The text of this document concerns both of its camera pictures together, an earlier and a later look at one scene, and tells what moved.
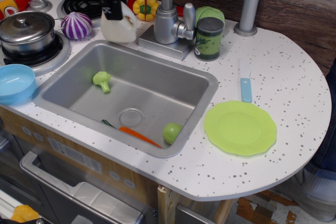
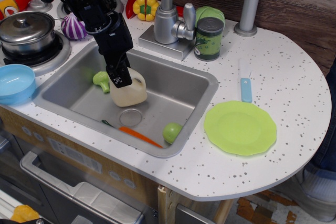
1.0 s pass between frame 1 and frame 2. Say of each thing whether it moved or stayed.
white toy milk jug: moved
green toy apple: stayed
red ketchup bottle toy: stayed
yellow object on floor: stayed
